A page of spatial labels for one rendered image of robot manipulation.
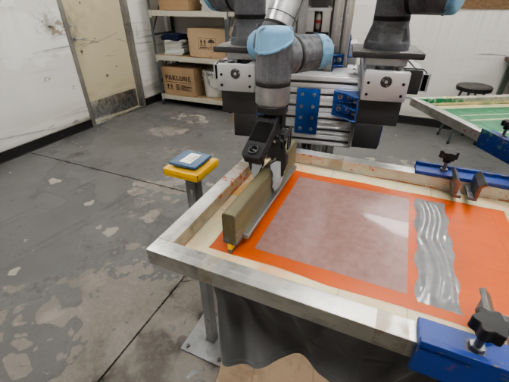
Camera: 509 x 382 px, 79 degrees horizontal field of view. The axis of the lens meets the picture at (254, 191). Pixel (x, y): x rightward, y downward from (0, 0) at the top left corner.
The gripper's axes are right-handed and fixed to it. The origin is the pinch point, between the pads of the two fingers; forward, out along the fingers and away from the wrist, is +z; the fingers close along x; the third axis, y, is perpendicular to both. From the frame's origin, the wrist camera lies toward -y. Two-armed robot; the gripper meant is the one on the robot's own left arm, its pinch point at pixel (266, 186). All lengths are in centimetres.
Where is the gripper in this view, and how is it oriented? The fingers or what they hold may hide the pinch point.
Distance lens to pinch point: 77.1
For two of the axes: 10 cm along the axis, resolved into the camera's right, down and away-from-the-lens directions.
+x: -9.2, -2.1, 3.4
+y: 4.0, -4.8, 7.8
